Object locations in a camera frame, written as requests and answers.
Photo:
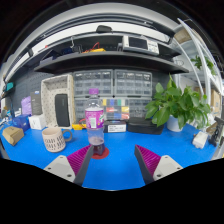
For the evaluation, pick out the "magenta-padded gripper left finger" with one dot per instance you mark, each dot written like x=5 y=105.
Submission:
x=60 y=166

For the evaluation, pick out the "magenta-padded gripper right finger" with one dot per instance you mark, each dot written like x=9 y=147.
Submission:
x=166 y=166

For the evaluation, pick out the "purple-capped clear drink bottle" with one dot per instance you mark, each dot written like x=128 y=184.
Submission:
x=94 y=120

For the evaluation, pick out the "beige mug with dark spots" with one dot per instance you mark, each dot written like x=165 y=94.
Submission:
x=53 y=140

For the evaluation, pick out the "white power adapter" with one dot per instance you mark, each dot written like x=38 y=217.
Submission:
x=200 y=140

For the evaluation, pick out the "yellow multimeter with red leads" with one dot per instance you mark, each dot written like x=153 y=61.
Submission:
x=77 y=126

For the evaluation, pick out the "flat black case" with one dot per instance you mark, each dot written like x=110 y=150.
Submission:
x=143 y=126

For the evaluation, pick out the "flat round red coaster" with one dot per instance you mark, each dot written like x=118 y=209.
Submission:
x=106 y=154

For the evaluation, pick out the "white cardboard box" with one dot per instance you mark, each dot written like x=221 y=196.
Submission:
x=36 y=122

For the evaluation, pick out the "black zip pouch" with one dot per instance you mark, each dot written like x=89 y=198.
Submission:
x=62 y=110

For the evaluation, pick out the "brown cardboard box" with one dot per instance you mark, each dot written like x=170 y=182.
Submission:
x=12 y=135

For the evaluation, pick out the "blue storage box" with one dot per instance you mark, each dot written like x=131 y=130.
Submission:
x=21 y=122

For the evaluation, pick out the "green potted plant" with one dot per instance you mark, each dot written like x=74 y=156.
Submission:
x=176 y=103

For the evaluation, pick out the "small black and white box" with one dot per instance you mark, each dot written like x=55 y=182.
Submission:
x=115 y=127

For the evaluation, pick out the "clear small-parts drawer cabinet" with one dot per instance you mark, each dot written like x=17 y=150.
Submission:
x=133 y=82
x=140 y=106
x=93 y=82

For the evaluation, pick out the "dark grey flat box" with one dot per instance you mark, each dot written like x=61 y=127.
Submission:
x=36 y=103

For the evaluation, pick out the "beige dotted storage tray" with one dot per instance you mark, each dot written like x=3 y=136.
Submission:
x=47 y=100

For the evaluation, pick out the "purple plastic bag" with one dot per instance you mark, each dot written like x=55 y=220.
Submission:
x=26 y=106

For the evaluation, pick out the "drawer cabinet with coloured contents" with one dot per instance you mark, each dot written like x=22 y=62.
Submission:
x=115 y=110

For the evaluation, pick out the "grey wall shelf unit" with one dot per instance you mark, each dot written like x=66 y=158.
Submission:
x=110 y=61

